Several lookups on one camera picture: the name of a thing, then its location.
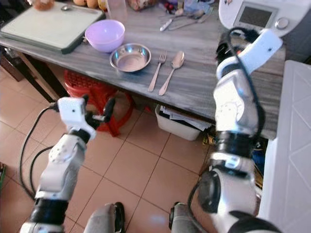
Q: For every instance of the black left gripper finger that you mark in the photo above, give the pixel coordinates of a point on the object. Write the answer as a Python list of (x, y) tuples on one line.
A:
[(110, 108)]

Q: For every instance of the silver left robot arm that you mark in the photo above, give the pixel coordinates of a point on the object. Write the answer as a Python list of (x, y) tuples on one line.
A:
[(60, 170)]

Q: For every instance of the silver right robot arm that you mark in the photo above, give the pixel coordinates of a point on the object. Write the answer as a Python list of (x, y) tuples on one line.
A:
[(233, 126)]

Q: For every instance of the red plastic stool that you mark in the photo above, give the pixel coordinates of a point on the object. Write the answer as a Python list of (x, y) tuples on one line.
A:
[(97, 90)]

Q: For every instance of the white kitchen cooking appliance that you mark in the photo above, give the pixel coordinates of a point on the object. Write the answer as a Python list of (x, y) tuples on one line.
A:
[(262, 14)]

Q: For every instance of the stainless steel bowl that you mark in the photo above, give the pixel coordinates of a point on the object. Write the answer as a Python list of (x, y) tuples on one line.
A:
[(130, 58)]

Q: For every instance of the silver fork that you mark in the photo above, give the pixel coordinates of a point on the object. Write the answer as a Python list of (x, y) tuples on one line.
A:
[(157, 73)]

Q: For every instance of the silver spoon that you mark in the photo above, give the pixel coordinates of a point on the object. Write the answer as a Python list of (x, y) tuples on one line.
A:
[(173, 70)]

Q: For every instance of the white plastic storage bin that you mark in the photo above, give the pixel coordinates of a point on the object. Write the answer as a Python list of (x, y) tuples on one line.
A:
[(177, 127)]

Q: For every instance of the purple plastic bowl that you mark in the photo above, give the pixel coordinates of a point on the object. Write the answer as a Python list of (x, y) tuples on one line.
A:
[(105, 36)]

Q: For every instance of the green rimmed cutting board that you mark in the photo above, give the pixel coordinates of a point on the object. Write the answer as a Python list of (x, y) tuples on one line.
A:
[(51, 26)]

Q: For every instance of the grey robot left leg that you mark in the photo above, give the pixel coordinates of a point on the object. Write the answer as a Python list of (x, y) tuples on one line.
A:
[(106, 221)]

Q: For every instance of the grey robot leg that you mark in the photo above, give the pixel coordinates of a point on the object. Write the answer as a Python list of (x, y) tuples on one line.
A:
[(106, 221), (187, 221)]

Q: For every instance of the brown bread roll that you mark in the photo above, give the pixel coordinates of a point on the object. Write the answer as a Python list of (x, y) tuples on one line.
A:
[(43, 4)]

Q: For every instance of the grey robot right leg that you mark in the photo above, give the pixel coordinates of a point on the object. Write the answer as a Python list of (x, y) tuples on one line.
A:
[(187, 221)]

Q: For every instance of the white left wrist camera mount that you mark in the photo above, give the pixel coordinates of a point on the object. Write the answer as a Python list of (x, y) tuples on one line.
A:
[(75, 115)]

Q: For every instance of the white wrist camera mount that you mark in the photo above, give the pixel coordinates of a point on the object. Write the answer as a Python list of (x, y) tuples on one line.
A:
[(265, 48), (75, 115)]

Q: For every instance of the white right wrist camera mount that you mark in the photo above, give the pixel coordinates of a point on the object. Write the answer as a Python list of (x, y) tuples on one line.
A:
[(265, 48)]

